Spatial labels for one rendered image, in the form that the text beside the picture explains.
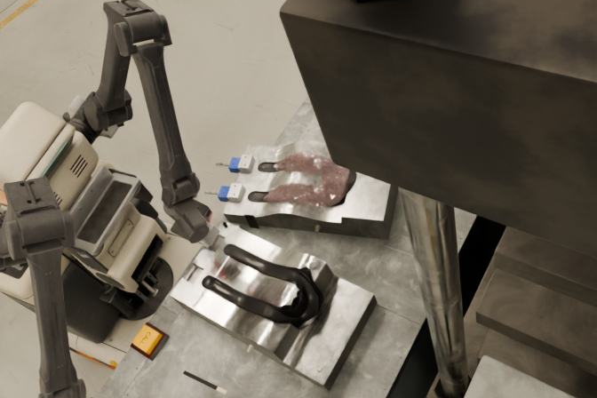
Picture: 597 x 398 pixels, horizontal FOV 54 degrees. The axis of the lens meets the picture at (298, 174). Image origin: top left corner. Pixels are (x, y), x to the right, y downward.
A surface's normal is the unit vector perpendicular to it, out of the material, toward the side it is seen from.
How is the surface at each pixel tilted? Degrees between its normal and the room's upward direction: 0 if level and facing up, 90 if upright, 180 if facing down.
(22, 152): 43
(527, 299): 0
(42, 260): 74
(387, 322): 0
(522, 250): 0
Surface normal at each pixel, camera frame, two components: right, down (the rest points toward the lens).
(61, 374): 0.61, 0.29
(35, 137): 0.41, -0.27
